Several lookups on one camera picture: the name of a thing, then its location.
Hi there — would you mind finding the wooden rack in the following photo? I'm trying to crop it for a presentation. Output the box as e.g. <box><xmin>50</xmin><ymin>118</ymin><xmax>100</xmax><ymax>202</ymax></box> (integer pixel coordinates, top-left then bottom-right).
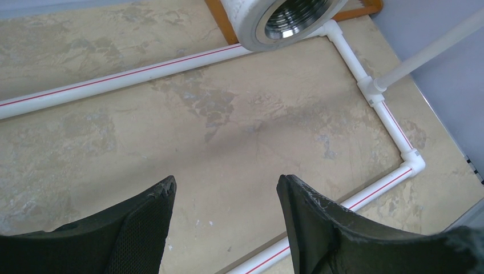
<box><xmin>204</xmin><ymin>0</ymin><xmax>384</xmax><ymax>45</ymax></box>

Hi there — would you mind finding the white PVC pipe frame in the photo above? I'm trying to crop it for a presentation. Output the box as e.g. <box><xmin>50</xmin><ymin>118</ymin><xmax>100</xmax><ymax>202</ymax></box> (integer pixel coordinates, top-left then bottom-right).
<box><xmin>1</xmin><ymin>1</ymin><xmax>483</xmax><ymax>273</ymax></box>

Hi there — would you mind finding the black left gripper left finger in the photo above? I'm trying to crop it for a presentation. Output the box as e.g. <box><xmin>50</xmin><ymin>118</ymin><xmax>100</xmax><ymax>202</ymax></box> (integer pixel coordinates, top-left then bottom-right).
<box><xmin>1</xmin><ymin>176</ymin><xmax>176</xmax><ymax>273</ymax></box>

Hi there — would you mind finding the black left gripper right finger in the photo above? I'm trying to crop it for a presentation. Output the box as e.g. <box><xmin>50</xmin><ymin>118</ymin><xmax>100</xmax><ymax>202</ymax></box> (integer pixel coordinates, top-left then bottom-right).
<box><xmin>276</xmin><ymin>175</ymin><xmax>483</xmax><ymax>273</ymax></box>

